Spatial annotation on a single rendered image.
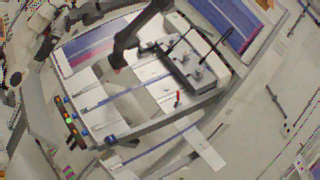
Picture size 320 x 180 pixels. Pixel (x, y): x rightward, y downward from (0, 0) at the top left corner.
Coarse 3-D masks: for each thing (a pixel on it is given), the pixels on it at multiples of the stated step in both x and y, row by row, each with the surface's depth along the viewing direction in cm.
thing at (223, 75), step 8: (168, 16) 318; (176, 16) 319; (168, 24) 318; (176, 24) 314; (184, 24) 315; (184, 32) 311; (192, 32) 312; (192, 40) 308; (200, 40) 309; (200, 48) 305; (208, 48) 306; (200, 56) 304; (208, 56) 303; (216, 56) 303; (208, 64) 300; (216, 64) 300; (216, 72) 297; (224, 72) 298; (224, 80) 298
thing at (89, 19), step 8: (96, 0) 234; (112, 0) 234; (120, 0) 235; (128, 0) 236; (136, 0) 238; (144, 0) 241; (160, 0) 251; (168, 0) 247; (104, 8) 231; (112, 8) 235; (120, 8) 239; (88, 16) 227; (96, 16) 229; (88, 24) 233
